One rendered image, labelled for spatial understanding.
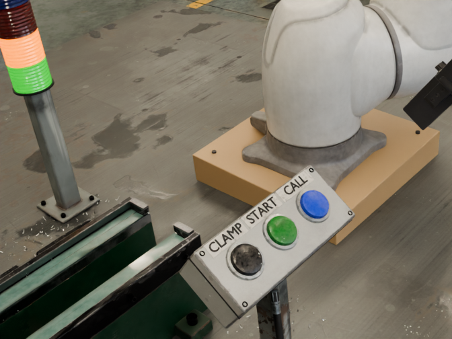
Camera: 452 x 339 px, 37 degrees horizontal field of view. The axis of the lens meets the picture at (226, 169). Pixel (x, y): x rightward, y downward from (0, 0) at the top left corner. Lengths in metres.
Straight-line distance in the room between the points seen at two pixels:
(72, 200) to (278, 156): 0.36
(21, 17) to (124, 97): 0.54
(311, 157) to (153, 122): 0.44
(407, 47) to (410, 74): 0.04
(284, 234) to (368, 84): 0.45
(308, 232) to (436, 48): 0.50
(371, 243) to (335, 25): 0.32
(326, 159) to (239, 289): 0.50
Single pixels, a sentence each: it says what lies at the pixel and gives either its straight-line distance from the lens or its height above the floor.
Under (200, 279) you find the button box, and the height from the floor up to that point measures 1.05.
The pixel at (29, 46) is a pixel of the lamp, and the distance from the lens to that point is 1.05.
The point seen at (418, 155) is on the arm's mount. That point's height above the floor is 0.84.
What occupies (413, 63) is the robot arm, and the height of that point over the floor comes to 1.01.
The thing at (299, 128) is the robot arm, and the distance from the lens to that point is 1.04.
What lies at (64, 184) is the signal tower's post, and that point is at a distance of 1.17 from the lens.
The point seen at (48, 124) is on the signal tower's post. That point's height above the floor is 0.97.
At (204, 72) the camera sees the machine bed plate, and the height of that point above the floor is 0.80.
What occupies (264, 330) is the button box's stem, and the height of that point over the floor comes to 0.93.
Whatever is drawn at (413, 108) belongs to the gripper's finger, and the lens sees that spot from 0.70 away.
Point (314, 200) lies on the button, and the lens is 0.67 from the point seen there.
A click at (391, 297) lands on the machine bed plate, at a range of 0.96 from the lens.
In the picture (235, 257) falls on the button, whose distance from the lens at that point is 0.61.
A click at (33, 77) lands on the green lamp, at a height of 1.06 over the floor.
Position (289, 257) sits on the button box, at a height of 1.05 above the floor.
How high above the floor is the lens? 1.47
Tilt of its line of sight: 34 degrees down
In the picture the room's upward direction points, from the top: 7 degrees counter-clockwise
